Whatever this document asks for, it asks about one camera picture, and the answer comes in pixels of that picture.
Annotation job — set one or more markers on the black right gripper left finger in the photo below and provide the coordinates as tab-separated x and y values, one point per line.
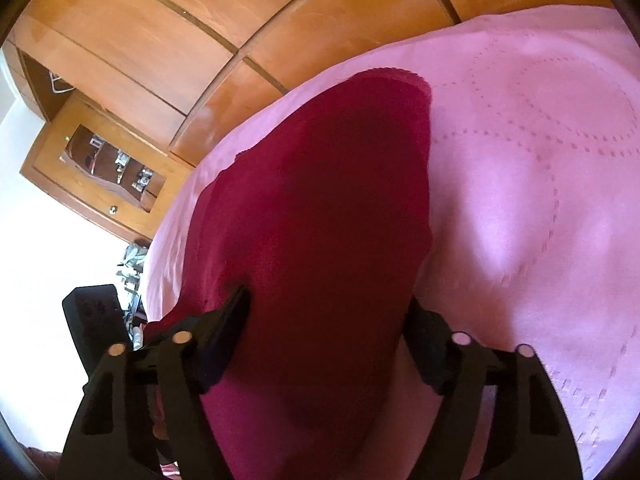
112	434

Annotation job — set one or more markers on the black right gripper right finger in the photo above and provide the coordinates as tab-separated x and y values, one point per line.
529	434

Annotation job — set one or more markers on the dark red garment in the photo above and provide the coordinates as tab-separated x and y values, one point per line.
325	222

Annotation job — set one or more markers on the pink bedspread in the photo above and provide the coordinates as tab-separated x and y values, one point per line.
533	175

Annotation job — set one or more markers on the wooden wardrobe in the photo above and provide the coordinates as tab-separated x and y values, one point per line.
181	73

